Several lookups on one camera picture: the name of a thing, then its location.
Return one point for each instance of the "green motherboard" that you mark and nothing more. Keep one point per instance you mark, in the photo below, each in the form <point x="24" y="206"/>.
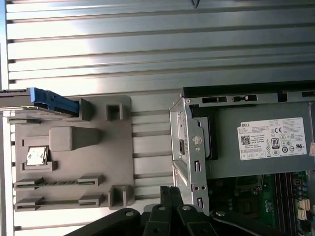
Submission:
<point x="269" y="204"/>

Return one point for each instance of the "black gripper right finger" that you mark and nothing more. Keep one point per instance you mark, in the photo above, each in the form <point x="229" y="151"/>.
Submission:
<point x="197" y="226"/>

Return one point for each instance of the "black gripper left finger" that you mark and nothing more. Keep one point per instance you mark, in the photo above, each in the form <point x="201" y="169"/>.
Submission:
<point x="157" y="221"/>

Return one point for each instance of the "white orange board connectors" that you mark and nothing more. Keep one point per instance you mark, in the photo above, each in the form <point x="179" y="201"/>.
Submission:
<point x="306" y="209"/>

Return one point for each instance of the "hard disk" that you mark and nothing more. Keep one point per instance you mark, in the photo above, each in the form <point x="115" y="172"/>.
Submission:
<point x="41" y="98"/>

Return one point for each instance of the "open black PC case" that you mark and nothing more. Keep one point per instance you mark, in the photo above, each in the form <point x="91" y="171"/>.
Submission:
<point x="189" y="152"/>

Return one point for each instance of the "black RAM slot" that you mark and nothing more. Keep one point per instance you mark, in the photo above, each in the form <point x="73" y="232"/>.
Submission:
<point x="286" y="196"/>
<point x="281" y="196"/>
<point x="276" y="196"/>
<point x="291" y="196"/>

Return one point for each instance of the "silver CPU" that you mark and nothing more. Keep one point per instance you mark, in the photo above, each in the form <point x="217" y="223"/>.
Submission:
<point x="37" y="157"/>

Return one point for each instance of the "RAM stick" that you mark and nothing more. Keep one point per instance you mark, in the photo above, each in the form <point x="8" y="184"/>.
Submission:
<point x="59" y="183"/>

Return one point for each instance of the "metal socket cover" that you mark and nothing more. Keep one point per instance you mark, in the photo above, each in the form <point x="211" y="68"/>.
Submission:
<point x="263" y="188"/>

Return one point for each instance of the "grey power supply unit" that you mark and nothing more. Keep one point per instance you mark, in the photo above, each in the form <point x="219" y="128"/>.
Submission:
<point x="270" y="167"/>

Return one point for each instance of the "grey plastic parts rack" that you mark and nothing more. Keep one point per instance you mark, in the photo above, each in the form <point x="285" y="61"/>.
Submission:
<point x="118" y="152"/>

